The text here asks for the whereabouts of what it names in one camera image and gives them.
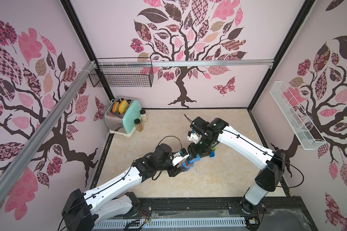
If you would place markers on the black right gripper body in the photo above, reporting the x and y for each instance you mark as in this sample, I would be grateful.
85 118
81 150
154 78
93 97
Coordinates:
199 148

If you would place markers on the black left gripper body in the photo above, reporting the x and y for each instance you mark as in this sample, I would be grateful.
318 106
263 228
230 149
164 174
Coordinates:
166 166

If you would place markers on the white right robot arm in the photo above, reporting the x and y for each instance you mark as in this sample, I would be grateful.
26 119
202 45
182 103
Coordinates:
271 163

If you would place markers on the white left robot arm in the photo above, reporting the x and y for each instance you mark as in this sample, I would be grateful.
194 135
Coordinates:
83 210

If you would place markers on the brown spice jar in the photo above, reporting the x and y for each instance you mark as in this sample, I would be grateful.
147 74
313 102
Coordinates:
138 125

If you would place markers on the pale spice jar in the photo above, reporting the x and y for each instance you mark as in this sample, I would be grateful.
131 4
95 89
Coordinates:
143 115

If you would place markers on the mint green toaster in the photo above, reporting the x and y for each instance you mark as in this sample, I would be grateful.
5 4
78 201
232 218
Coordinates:
121 115

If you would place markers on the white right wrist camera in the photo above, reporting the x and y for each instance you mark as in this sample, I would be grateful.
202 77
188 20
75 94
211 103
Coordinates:
193 137

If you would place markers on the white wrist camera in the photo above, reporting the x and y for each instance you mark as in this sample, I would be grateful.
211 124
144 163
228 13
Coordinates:
193 137
179 156

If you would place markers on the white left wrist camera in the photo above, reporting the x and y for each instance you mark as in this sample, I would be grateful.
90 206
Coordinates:
179 156

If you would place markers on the white cable duct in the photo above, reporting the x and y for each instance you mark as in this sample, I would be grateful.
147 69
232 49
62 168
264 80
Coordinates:
167 223

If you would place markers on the black wire basket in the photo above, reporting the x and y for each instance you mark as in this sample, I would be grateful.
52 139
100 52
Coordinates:
122 72

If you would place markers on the white wire shelf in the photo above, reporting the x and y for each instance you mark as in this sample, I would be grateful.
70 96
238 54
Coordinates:
297 117

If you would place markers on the aluminium rail back wall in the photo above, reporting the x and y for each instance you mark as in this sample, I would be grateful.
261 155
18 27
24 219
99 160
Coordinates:
268 62

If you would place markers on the aluminium rail wall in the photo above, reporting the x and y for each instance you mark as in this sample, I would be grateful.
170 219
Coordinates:
268 62
21 161

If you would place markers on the black corner frame post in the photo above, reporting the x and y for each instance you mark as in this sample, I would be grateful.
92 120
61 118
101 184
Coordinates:
285 45

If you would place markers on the aluminium rail left wall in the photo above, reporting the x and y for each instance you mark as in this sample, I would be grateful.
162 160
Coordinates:
21 161

